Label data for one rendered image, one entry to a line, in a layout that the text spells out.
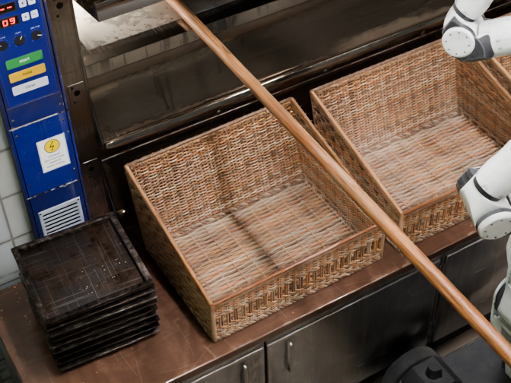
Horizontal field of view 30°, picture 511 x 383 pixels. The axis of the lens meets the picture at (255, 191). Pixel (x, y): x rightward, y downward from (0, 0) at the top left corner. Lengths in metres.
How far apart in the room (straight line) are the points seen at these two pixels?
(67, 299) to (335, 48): 1.06
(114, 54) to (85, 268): 0.55
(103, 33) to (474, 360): 1.49
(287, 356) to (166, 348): 0.36
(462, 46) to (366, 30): 0.61
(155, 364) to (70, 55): 0.81
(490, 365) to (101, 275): 1.26
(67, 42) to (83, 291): 0.61
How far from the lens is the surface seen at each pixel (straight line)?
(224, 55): 2.38
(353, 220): 2.76
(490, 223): 1.86
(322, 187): 2.84
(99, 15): 2.19
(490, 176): 1.83
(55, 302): 2.41
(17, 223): 2.65
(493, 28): 2.32
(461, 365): 3.03
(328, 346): 2.77
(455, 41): 2.31
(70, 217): 2.66
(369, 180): 2.72
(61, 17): 2.33
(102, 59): 2.45
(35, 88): 2.37
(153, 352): 2.53
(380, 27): 2.89
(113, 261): 2.48
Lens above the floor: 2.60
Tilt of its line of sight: 44 degrees down
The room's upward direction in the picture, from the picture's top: 2 degrees counter-clockwise
